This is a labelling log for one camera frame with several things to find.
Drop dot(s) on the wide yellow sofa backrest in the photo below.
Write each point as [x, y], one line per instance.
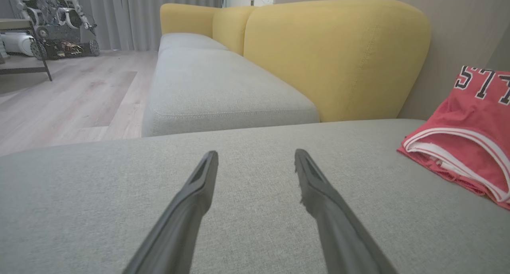
[338, 55]

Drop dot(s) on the red white basketball jersey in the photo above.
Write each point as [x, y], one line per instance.
[474, 114]

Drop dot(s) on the narrow yellow sofa backrest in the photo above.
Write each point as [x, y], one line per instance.
[231, 27]

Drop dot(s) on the small grey sofa seat cushion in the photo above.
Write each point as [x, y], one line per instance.
[187, 41]

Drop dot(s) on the large grey sofa seat cushion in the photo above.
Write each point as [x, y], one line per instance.
[255, 226]

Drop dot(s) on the long grey sofa seat cushion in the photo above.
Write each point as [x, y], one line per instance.
[223, 91]

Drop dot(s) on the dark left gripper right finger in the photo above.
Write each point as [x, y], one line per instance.
[338, 226]

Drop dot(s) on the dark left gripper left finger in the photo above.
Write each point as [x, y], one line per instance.
[179, 222]

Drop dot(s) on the white grey background robot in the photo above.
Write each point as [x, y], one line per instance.
[59, 23]

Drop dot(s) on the dark frame side table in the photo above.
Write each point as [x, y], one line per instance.
[24, 25]

